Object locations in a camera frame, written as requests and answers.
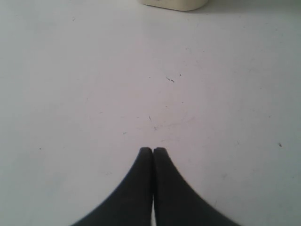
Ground cream bin with circle mark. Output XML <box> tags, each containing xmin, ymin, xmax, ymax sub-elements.
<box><xmin>139</xmin><ymin>0</ymin><xmax>208</xmax><ymax>11</ymax></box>

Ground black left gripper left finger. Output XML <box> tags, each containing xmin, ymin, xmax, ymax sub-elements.
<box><xmin>74</xmin><ymin>147</ymin><xmax>153</xmax><ymax>226</ymax></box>

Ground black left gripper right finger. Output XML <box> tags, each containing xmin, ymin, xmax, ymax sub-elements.
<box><xmin>153</xmin><ymin>147</ymin><xmax>238</xmax><ymax>226</ymax></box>

